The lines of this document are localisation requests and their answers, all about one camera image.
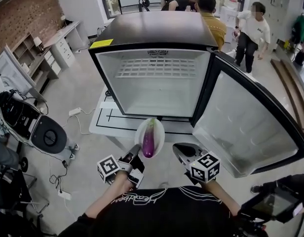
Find wooden step platform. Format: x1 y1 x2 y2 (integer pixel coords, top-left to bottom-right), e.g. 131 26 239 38
270 58 304 133

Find white metal table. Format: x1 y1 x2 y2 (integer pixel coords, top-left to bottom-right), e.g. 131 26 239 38
89 91 195 155

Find grey desk with shelves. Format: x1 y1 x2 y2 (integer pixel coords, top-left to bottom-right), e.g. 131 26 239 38
11 32 60 94

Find person's right forearm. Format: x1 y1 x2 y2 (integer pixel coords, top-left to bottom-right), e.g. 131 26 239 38
200 179 241 218

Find grey backpack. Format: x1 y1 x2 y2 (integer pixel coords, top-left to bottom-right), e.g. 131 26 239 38
96 26 109 38

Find white oval device with cables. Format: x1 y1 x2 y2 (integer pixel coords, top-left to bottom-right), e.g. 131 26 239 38
0 90 69 155

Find white water dispenser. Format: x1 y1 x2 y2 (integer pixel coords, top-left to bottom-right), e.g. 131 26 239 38
220 0 238 44

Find person's left forearm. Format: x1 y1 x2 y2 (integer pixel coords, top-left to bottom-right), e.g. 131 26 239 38
84 173 133 219

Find coat rack with clothes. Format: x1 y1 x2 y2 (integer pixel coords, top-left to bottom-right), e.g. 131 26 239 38
291 12 304 66

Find purple eggplant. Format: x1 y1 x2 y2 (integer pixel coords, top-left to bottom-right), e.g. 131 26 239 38
142 118 159 158

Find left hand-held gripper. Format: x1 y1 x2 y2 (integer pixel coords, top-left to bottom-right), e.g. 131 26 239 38
97 144 146 189

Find black bag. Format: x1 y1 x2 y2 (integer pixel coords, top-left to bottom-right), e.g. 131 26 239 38
295 50 304 67

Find white desk with drawers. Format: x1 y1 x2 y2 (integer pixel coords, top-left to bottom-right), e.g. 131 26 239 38
43 20 82 70

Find small table lamp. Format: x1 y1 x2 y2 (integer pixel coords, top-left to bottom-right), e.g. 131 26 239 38
33 36 43 52

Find black metal-frame chair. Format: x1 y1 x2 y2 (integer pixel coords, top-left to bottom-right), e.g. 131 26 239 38
0 163 50 219

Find pink smartphone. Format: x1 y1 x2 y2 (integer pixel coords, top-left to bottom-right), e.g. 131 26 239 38
293 203 304 217

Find grey metal lockers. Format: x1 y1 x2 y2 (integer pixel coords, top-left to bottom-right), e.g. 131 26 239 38
260 0 290 46

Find person's black t-shirt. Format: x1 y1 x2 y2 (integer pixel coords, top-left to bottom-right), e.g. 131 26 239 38
58 185 266 237

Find white power cable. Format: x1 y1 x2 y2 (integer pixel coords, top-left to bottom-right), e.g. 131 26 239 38
62 107 96 135

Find black equipment case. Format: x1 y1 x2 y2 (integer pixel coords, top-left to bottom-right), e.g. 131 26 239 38
237 179 304 237

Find white oval plate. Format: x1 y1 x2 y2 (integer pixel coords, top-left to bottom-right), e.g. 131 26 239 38
134 118 165 158

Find black tangled cable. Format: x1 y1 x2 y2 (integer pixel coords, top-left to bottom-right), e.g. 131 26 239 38
49 158 69 191

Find black round disc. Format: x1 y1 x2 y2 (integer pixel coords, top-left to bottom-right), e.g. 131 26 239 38
19 157 30 171

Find dark framed window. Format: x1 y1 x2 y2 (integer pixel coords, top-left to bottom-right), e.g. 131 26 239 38
97 0 122 19

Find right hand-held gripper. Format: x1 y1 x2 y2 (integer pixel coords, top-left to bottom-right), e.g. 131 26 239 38
172 143 221 186

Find black mini fridge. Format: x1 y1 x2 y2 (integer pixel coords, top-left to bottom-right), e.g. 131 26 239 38
87 10 304 179

